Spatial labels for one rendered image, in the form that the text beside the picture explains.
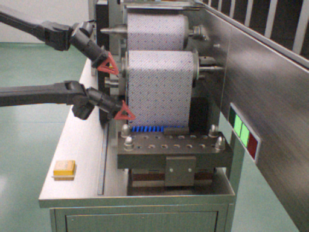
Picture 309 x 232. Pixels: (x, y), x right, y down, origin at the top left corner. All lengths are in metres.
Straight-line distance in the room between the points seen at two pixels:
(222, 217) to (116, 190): 0.39
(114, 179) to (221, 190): 0.38
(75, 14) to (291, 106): 6.28
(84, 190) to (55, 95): 0.34
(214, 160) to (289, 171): 0.47
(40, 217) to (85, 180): 1.30
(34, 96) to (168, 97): 0.48
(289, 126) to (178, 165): 0.49
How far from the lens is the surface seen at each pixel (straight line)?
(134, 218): 1.22
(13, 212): 2.61
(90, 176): 1.26
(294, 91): 0.75
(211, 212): 1.25
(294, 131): 0.75
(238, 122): 1.03
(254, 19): 1.03
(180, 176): 1.18
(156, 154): 1.14
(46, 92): 1.17
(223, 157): 1.20
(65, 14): 6.88
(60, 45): 1.24
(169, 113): 1.29
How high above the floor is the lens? 1.62
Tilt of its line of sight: 25 degrees down
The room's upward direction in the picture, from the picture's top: 2 degrees clockwise
